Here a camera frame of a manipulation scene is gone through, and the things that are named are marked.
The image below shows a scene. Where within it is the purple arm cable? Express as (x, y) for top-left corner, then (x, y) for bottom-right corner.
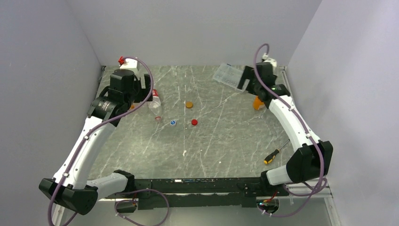
(47, 56), (155, 226)
(253, 43), (328, 218)

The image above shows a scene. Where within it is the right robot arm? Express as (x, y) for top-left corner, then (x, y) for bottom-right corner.
(238, 62), (333, 195)

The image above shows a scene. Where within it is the black yellow screwdriver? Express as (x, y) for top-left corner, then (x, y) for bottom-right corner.
(263, 139), (290, 165)

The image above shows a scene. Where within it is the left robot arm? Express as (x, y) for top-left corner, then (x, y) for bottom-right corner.
(39, 69), (153, 215)

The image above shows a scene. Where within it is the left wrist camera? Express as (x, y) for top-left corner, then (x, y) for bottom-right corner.
(118, 56), (139, 73)

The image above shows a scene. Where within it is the clear plastic organizer box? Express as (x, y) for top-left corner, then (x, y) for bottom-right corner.
(213, 64), (249, 93)

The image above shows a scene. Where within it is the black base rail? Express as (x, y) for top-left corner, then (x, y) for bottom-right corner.
(109, 177), (288, 210)

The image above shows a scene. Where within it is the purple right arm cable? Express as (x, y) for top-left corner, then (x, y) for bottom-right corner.
(253, 43), (328, 218)

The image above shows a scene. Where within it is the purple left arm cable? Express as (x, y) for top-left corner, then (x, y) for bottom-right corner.
(47, 56), (155, 226)

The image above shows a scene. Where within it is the clear red-label water bottle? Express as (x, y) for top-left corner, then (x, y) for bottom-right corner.
(147, 89), (162, 122)

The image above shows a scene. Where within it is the orange juice bottle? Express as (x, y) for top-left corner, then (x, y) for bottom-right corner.
(252, 96), (265, 111)

